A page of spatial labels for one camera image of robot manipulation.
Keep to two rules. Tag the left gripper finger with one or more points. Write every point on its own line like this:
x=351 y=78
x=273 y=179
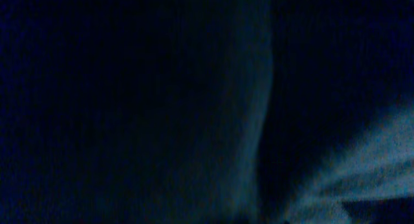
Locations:
x=386 y=211

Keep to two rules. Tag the dark teal t-shirt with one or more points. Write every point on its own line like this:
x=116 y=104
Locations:
x=203 y=111

